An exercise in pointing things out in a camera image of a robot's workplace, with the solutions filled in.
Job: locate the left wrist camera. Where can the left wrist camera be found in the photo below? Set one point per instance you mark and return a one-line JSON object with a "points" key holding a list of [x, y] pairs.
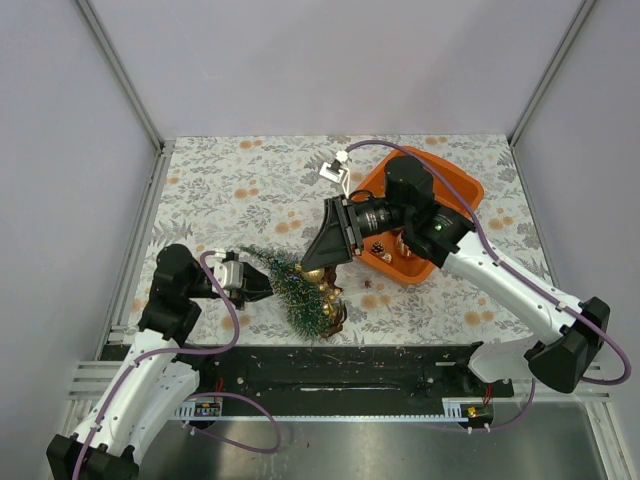
{"points": [[222, 268]]}

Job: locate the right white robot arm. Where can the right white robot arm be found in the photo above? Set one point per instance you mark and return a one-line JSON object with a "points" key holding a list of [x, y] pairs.
{"points": [[566, 331]]}

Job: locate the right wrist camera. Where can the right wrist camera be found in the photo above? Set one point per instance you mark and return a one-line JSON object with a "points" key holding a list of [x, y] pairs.
{"points": [[337, 171]]}

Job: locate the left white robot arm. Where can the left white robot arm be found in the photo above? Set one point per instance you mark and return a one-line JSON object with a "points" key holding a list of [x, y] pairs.
{"points": [[159, 371]]}

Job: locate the large striped gold bauble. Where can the large striped gold bauble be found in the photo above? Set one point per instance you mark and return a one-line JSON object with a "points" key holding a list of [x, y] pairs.
{"points": [[402, 248]]}

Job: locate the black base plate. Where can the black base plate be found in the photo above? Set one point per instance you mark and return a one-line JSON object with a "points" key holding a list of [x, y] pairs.
{"points": [[335, 383]]}

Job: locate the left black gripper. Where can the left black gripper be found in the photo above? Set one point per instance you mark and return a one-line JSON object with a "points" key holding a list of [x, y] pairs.
{"points": [[256, 286]]}

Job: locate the small green christmas tree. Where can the small green christmas tree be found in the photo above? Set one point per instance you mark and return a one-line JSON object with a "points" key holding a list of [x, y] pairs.
{"points": [[301, 300]]}

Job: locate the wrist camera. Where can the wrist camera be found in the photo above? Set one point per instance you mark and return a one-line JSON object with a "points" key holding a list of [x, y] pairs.
{"points": [[337, 171], [222, 268]]}

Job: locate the floral table mat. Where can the floral table mat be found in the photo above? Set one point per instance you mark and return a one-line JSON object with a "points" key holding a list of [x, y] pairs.
{"points": [[227, 192]]}

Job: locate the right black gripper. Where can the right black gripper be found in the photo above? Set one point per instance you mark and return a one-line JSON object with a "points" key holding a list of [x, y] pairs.
{"points": [[339, 237]]}

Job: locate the small pine cone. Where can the small pine cone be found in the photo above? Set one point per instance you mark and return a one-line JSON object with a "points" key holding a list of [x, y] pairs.
{"points": [[377, 248]]}

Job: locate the orange plastic bin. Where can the orange plastic bin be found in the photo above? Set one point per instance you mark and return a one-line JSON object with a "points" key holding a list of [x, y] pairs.
{"points": [[423, 197]]}

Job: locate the glittery gold bauble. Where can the glittery gold bauble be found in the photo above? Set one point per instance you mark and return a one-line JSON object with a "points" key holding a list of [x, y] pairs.
{"points": [[315, 275]]}

